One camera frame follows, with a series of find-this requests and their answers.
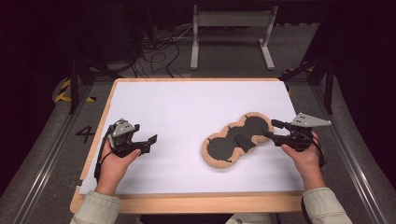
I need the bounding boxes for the black metal stand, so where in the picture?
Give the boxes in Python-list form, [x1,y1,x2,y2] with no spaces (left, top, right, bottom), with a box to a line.
[278,55,336,115]
[66,55,123,115]

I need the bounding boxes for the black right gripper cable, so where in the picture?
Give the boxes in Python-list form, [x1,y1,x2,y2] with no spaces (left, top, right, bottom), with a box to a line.
[309,135,327,170]

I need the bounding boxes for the person's torso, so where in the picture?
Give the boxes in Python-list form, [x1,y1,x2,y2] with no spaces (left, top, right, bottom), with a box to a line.
[225,212,274,224]

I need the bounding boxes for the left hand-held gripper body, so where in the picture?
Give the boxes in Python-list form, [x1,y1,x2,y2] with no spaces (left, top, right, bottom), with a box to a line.
[106,119,151,158]

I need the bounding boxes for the white table sheet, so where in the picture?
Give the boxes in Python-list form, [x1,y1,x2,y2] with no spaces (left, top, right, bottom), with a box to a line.
[78,80,304,195]

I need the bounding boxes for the aluminium rail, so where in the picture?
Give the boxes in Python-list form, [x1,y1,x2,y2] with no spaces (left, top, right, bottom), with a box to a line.
[11,83,93,224]
[311,83,390,224]

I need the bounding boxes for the bundle of floor cables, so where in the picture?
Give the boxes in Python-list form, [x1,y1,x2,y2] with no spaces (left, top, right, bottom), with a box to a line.
[130,24,195,78]

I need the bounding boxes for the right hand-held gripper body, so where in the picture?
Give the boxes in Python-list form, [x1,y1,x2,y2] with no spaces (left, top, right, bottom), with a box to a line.
[279,112,332,153]

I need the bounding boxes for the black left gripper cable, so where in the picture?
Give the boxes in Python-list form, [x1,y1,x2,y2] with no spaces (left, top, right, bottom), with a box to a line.
[93,124,117,183]

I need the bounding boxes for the white metal stand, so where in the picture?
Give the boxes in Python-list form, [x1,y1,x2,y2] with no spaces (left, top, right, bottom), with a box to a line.
[190,4,279,71]

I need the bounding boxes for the person's right hand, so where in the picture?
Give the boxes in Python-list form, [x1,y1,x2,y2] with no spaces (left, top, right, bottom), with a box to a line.
[280,132,327,191]

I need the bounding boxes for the yellow black floor tape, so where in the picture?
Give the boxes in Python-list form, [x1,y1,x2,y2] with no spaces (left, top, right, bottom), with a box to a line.
[54,78,96,104]

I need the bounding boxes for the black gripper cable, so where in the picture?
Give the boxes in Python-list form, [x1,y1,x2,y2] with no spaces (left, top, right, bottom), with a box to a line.
[93,124,117,183]
[309,135,327,170]

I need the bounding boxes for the person's left hand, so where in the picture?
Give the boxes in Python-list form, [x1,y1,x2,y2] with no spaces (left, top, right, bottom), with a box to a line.
[93,138,142,197]

